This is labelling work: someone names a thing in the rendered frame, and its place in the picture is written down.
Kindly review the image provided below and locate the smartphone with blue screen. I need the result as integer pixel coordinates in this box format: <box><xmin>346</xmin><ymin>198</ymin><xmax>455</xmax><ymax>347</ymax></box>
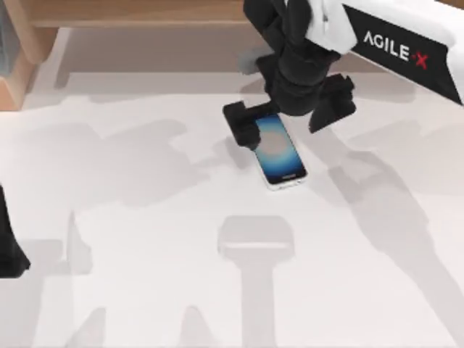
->
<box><xmin>252</xmin><ymin>112</ymin><xmax>310</xmax><ymax>191</ymax></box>

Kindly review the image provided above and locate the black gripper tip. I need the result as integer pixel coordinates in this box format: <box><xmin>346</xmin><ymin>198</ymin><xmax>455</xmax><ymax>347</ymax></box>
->
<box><xmin>0</xmin><ymin>185</ymin><xmax>32</xmax><ymax>279</ymax></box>

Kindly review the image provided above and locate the wooden cupboard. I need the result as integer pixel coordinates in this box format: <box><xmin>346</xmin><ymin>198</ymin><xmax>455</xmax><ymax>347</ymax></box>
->
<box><xmin>0</xmin><ymin>0</ymin><xmax>254</xmax><ymax>112</ymax></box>

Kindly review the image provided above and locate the grey cabinet panel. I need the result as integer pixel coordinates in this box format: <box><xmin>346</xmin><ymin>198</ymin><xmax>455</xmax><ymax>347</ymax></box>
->
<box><xmin>0</xmin><ymin>0</ymin><xmax>21</xmax><ymax>78</ymax></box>

